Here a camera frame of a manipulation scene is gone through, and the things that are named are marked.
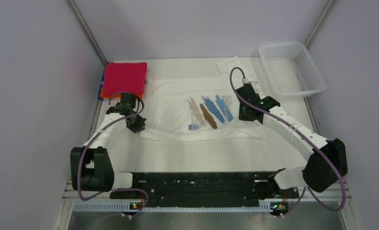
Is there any right controller board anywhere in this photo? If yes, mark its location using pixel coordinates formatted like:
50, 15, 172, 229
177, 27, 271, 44
260, 201, 289, 217

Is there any black mounting base rail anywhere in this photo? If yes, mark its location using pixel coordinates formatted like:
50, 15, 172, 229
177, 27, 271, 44
110, 172, 299, 208

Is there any left aluminium frame post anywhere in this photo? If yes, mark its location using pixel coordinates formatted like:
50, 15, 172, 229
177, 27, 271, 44
65, 0, 108, 67

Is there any orange folded t-shirt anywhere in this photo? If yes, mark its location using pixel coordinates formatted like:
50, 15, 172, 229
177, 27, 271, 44
100, 87, 144, 100

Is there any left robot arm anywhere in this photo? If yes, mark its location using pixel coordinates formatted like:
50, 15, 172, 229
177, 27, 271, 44
70, 92, 146, 198

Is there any blue folded t-shirt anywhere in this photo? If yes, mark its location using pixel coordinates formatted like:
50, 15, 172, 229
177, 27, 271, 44
97, 72, 105, 101

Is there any controller board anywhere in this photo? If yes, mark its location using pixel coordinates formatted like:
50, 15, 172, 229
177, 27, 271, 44
260, 201, 289, 217
120, 199, 146, 213

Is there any aluminium frame post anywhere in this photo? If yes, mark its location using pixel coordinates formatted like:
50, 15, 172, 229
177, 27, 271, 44
65, 0, 108, 67
304, 0, 338, 49

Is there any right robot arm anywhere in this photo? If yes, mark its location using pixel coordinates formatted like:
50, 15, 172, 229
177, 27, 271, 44
236, 83, 348, 197

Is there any white printed t-shirt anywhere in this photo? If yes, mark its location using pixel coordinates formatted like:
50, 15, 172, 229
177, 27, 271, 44
139, 56, 268, 141

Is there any right aluminium frame post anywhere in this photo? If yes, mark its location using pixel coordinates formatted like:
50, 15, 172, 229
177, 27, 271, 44
304, 0, 338, 49

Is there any white plastic basket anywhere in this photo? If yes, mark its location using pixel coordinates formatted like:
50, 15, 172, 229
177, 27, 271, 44
259, 42, 327, 98

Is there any left controller board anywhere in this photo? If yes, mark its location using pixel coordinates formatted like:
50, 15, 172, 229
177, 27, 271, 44
120, 199, 146, 213

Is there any red folded t-shirt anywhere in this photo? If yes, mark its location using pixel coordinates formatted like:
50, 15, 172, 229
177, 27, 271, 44
103, 62, 147, 95

